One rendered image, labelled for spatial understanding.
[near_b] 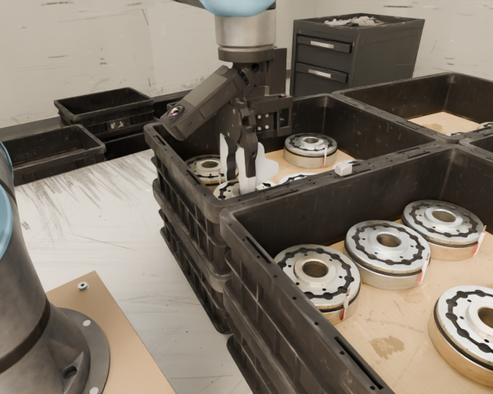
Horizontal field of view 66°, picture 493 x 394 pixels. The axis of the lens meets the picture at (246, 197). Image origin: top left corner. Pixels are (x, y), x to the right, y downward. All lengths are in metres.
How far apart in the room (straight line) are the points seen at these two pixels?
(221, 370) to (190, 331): 0.08
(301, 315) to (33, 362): 0.23
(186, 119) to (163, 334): 0.31
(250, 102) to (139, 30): 3.21
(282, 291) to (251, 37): 0.29
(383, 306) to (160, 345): 0.31
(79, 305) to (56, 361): 0.11
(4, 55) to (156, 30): 1.22
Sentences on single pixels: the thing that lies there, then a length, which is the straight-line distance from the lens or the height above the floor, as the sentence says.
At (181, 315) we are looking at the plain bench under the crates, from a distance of 0.62.
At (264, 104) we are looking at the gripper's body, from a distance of 0.50.
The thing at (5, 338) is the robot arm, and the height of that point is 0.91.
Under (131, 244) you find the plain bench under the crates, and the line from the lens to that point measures 0.77.
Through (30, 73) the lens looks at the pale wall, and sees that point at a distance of 3.45.
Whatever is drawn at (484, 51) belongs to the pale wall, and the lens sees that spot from 4.01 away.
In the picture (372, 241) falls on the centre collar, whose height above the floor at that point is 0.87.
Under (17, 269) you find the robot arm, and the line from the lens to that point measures 0.35.
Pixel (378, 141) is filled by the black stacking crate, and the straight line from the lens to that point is 0.74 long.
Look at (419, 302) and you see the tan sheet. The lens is 0.49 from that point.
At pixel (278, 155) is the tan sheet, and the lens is 0.78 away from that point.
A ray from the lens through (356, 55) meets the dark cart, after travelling 2.09.
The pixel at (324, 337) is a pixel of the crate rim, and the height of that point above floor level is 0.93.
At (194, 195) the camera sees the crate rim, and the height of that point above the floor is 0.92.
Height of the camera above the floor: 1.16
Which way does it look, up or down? 31 degrees down
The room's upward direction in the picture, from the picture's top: straight up
